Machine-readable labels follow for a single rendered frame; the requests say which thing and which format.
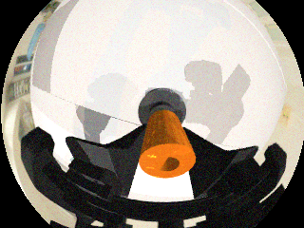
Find orange knob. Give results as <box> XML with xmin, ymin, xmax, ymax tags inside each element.
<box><xmin>138</xmin><ymin>110</ymin><xmax>197</xmax><ymax>179</ymax></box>

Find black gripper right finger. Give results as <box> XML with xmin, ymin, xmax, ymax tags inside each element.
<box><xmin>182</xmin><ymin>126</ymin><xmax>258</xmax><ymax>199</ymax></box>

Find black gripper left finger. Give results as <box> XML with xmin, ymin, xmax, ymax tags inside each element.
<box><xmin>66</xmin><ymin>123</ymin><xmax>147</xmax><ymax>199</ymax></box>

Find black stepped round pedestal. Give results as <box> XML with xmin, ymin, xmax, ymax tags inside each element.
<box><xmin>137</xmin><ymin>87</ymin><xmax>186</xmax><ymax>124</ymax></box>

